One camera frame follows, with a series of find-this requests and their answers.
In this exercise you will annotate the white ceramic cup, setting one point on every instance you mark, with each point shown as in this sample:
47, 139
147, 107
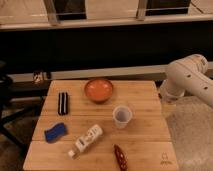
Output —
122, 115

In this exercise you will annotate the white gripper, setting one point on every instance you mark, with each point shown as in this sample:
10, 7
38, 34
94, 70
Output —
169, 96

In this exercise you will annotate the white plastic bottle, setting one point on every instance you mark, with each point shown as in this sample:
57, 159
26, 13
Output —
86, 140

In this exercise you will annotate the orange bowl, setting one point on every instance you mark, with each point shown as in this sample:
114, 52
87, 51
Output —
98, 90

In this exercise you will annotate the black office chair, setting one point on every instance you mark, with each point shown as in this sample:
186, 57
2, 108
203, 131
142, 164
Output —
5, 101

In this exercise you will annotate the blue sponge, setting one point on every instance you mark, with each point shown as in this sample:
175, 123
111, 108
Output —
56, 132

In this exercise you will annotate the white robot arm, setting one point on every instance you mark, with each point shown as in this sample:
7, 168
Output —
185, 75

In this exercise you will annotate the black table clamp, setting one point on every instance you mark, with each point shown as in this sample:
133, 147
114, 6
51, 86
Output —
40, 76

